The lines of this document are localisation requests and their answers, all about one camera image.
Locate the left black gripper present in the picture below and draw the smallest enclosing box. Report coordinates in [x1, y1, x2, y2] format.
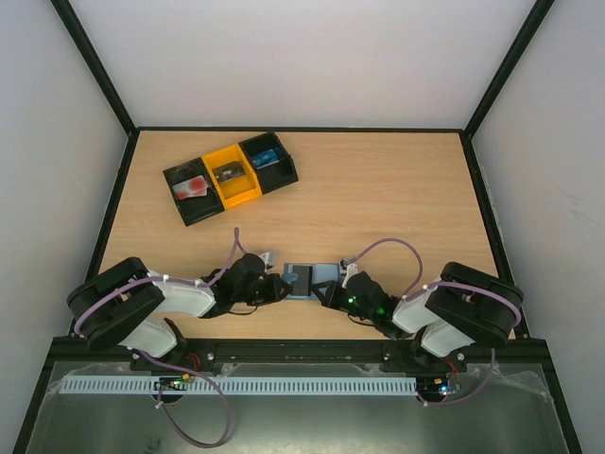
[234, 274, 292, 306]

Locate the grey card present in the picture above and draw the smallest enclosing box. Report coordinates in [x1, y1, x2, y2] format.
[291, 265, 313, 297]

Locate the teal leather card holder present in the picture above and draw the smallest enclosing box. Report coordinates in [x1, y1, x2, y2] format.
[282, 263, 340, 301]

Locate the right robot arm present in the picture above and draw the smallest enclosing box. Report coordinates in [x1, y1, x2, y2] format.
[311, 262, 524, 371]

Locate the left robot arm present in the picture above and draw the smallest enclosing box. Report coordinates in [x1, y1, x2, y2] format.
[66, 253, 292, 358]

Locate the brown VIP card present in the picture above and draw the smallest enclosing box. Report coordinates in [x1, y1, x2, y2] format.
[213, 161, 245, 183]

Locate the blue card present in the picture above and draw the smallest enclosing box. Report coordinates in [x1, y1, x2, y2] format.
[251, 148, 281, 169]

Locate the white red-dot card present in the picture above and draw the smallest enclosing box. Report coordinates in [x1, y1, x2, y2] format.
[172, 175, 208, 201]

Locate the yellow bin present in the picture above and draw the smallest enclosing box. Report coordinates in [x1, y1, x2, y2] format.
[201, 145, 262, 210]

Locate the right black bin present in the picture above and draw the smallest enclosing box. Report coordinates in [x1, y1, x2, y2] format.
[238, 131, 299, 194]

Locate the black bin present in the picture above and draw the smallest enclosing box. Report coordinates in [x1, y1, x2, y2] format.
[238, 131, 299, 194]
[163, 157, 225, 226]

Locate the left black bin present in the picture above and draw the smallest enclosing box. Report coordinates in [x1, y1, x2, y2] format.
[163, 157, 225, 226]

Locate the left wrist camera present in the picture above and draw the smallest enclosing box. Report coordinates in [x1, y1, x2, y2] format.
[259, 251, 277, 270]

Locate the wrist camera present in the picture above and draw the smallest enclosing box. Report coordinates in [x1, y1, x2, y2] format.
[259, 251, 277, 270]
[339, 257, 358, 288]

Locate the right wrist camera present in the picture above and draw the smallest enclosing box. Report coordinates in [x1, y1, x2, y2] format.
[339, 257, 358, 288]

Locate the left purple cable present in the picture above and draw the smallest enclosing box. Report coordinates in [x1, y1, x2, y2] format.
[75, 226, 256, 337]

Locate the slotted cable duct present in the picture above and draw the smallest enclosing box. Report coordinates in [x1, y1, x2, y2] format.
[57, 375, 418, 396]

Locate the black metal frame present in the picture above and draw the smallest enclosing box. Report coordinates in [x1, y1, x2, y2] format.
[13, 1, 581, 453]

